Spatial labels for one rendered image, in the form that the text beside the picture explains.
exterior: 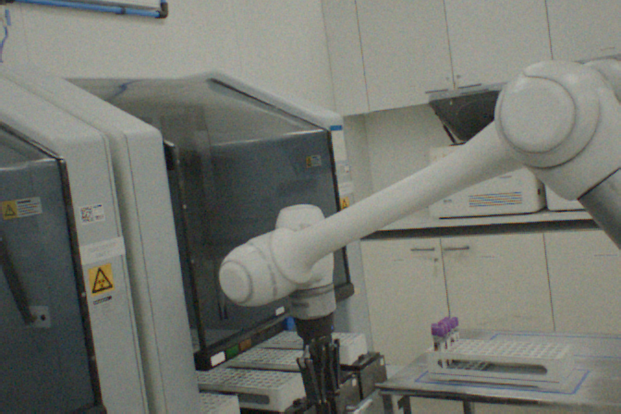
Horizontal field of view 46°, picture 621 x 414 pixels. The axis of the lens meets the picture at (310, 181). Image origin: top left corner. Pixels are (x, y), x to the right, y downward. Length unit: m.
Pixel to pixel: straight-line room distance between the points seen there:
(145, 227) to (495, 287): 2.56
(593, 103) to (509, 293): 2.77
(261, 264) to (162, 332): 0.28
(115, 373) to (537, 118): 0.81
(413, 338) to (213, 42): 1.82
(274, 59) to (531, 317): 1.79
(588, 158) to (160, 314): 0.81
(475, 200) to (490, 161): 2.46
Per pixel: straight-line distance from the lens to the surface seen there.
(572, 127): 0.93
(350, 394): 1.80
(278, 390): 1.61
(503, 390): 1.60
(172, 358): 1.42
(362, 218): 1.19
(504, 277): 3.67
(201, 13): 3.39
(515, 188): 3.57
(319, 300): 1.38
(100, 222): 1.29
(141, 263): 1.36
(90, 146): 1.29
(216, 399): 1.62
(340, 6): 4.25
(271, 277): 1.21
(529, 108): 0.94
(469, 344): 1.71
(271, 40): 3.79
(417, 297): 3.85
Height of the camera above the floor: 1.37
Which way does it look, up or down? 3 degrees down
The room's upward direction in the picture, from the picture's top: 8 degrees counter-clockwise
